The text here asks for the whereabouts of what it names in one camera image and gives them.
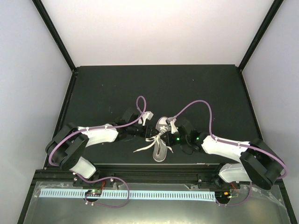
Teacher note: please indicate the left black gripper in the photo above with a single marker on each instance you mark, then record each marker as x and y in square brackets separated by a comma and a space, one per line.
[147, 133]

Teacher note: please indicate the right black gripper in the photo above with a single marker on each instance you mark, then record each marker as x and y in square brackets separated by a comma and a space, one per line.
[168, 140]

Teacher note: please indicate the white shoelace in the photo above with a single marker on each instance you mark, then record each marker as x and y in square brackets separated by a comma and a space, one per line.
[151, 142]

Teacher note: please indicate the grey canvas sneaker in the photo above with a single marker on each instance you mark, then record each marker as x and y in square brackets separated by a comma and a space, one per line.
[162, 156]

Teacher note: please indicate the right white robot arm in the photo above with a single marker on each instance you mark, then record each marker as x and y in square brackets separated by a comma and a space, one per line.
[254, 161]

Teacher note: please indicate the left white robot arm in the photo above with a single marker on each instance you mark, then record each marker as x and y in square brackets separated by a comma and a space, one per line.
[66, 149]

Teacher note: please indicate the right small circuit board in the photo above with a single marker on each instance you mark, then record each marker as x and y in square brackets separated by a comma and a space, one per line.
[226, 194]

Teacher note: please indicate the small green circuit board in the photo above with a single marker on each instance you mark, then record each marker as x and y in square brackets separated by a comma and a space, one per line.
[93, 192]

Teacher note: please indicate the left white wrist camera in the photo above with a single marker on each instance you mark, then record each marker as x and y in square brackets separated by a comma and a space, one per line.
[146, 116]

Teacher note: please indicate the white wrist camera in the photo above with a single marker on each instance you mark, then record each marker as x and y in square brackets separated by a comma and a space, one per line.
[171, 123]
[146, 116]

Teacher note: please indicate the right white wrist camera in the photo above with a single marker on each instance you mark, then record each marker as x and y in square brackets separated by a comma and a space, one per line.
[171, 123]

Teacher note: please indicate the light blue slotted cable duct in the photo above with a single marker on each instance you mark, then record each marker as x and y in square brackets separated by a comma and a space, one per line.
[131, 194]

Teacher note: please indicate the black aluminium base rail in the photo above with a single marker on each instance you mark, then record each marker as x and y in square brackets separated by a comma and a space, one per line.
[164, 174]

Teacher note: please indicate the left black frame post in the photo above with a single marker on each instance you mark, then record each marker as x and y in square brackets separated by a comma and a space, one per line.
[54, 33]

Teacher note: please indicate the black frame post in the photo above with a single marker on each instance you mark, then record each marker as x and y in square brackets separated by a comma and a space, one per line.
[274, 8]
[54, 33]

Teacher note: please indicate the right black frame post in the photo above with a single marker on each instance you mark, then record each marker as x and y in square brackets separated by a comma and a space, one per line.
[274, 8]

